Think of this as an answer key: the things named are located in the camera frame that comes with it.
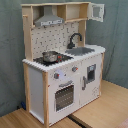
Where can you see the right red stove knob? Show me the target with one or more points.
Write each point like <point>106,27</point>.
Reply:
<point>74,69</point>

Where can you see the white microwave door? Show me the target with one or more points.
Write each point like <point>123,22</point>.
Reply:
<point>96,12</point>

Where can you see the grey range hood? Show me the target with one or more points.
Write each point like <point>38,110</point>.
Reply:
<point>48,18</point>

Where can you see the black toy faucet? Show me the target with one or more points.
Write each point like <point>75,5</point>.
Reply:
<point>73,40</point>

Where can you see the wooden toy kitchen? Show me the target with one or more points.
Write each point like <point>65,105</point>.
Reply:
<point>37,40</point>

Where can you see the grey toy sink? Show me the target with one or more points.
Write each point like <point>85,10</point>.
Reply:
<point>79,51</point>

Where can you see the red stove knob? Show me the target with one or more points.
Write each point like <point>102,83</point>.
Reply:
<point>56,75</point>
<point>74,69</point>

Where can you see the white oven door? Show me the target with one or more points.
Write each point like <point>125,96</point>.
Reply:
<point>63,98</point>

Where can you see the silver toy pot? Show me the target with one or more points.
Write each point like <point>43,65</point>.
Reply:
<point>50,56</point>

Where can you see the white cabinet door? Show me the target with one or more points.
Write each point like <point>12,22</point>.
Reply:
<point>90,79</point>

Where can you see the black stove top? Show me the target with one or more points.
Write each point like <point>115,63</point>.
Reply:
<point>60,58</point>

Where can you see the left red stove knob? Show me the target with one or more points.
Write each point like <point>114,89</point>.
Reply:
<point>56,75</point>

